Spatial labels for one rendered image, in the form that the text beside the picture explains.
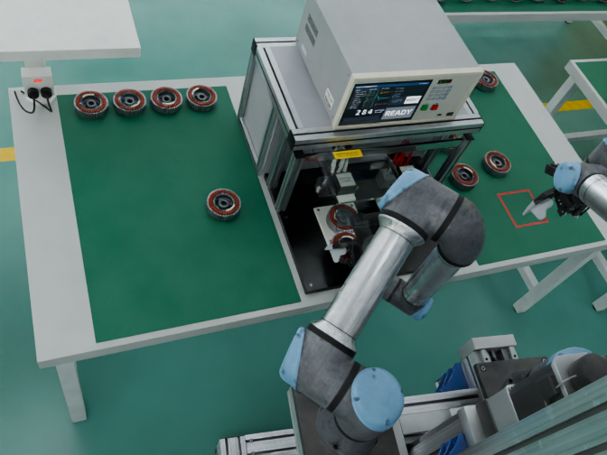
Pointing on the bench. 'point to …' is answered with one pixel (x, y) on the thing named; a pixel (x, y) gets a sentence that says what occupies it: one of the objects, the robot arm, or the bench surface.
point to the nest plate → (324, 222)
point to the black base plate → (306, 252)
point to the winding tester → (386, 54)
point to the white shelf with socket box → (62, 38)
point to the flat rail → (408, 147)
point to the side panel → (256, 115)
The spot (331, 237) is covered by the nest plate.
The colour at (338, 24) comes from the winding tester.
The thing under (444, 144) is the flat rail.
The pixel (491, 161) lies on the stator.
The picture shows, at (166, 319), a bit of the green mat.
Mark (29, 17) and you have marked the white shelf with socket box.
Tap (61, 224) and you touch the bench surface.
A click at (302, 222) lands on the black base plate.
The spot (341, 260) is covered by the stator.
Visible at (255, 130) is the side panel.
